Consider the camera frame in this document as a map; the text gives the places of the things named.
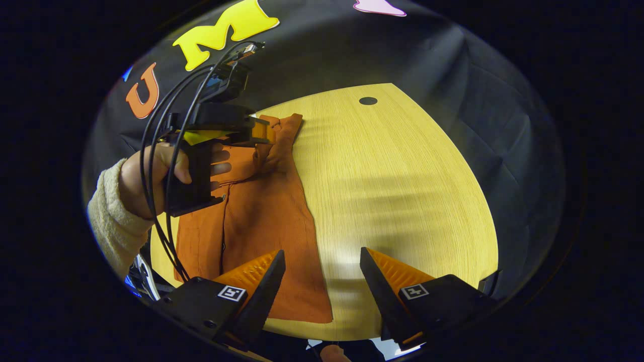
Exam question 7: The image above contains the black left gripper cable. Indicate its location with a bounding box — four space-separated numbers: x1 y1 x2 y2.
140 42 265 283

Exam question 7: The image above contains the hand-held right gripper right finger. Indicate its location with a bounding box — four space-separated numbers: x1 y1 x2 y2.
359 246 496 351

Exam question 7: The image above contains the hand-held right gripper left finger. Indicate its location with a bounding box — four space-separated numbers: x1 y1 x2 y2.
153 250 286 350

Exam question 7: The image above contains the rust orange button shirt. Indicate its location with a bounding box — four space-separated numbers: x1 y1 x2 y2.
174 113 334 324

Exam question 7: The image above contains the black backdrop cloth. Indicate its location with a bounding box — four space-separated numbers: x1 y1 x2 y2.
83 0 567 302

